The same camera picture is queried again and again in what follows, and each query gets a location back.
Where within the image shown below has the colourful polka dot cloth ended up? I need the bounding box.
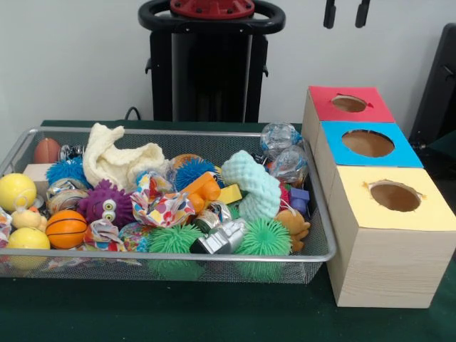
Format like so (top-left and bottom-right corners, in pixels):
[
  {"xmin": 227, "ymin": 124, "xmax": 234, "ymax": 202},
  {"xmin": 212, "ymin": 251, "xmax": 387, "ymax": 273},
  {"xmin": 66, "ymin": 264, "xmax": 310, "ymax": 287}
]
[{"xmin": 130, "ymin": 171, "xmax": 195, "ymax": 229}]

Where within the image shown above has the wooden box with three holes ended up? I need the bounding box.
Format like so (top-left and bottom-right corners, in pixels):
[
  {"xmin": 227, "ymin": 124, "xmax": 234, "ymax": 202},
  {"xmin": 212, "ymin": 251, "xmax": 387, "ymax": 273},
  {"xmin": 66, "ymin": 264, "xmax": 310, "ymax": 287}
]
[{"xmin": 302, "ymin": 86, "xmax": 456, "ymax": 309}]

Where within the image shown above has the mint green foam cloth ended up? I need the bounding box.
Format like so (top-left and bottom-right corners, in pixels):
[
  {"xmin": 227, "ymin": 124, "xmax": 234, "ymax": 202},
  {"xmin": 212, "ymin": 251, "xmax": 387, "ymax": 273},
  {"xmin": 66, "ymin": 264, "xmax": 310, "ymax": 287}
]
[{"xmin": 221, "ymin": 150, "xmax": 282, "ymax": 222}]

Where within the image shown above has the blue spiky ball with eyes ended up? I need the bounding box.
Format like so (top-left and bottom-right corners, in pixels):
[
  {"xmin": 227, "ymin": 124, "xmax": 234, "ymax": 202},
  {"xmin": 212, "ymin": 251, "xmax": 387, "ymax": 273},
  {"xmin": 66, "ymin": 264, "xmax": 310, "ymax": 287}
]
[{"xmin": 173, "ymin": 158, "xmax": 223, "ymax": 192}]

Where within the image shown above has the green spiky ball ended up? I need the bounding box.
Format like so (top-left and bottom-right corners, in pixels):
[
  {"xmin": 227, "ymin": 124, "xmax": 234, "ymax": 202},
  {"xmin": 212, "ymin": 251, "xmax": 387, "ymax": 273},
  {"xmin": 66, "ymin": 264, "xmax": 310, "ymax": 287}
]
[
  {"xmin": 235, "ymin": 217, "xmax": 293, "ymax": 282},
  {"xmin": 146, "ymin": 224, "xmax": 205, "ymax": 281}
]

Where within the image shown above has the cream knitted cloth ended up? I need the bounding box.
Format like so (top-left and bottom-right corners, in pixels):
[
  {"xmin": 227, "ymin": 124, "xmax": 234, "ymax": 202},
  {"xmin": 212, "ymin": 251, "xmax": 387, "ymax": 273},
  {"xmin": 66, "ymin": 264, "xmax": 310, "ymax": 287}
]
[{"xmin": 83, "ymin": 123, "xmax": 167, "ymax": 192}]

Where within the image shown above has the purple furry monster toy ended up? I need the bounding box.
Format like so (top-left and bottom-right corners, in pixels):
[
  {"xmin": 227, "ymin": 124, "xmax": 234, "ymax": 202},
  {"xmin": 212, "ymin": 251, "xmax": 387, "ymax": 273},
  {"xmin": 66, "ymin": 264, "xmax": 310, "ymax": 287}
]
[{"xmin": 77, "ymin": 180, "xmax": 135, "ymax": 227}]

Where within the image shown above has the dark green table cloth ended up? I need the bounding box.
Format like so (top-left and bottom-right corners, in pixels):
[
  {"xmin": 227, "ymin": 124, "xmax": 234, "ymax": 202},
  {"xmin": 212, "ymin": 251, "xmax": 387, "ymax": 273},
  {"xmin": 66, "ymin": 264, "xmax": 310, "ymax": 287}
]
[{"xmin": 0, "ymin": 120, "xmax": 456, "ymax": 342}]

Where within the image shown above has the orange toy basketball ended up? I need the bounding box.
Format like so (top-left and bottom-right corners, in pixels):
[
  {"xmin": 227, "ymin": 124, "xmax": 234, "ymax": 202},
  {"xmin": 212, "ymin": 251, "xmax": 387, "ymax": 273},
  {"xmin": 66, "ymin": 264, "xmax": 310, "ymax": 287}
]
[{"xmin": 46, "ymin": 209, "xmax": 88, "ymax": 249}]

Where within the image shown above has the yellow ball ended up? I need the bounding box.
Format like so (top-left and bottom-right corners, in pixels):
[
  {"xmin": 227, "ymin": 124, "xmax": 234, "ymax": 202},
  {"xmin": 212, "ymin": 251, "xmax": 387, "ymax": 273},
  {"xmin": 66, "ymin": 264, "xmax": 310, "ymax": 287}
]
[{"xmin": 6, "ymin": 227, "xmax": 51, "ymax": 270}]

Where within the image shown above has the black monitor panel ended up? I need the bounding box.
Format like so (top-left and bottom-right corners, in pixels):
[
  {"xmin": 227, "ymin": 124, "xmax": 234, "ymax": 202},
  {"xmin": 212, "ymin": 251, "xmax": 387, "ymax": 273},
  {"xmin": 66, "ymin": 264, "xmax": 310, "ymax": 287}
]
[{"xmin": 410, "ymin": 24, "xmax": 456, "ymax": 147}]

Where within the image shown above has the wire mesh bin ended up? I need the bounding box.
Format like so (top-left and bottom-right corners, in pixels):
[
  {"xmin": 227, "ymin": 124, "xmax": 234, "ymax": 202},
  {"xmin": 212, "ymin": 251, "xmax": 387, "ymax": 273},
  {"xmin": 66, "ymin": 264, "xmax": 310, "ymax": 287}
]
[{"xmin": 0, "ymin": 127, "xmax": 337, "ymax": 284}]

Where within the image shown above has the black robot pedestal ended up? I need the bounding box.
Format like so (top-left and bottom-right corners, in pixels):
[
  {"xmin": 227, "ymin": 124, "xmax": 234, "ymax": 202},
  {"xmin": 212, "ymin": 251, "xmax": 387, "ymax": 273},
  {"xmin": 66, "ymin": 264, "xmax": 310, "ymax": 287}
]
[{"xmin": 138, "ymin": 0, "xmax": 286, "ymax": 123}]

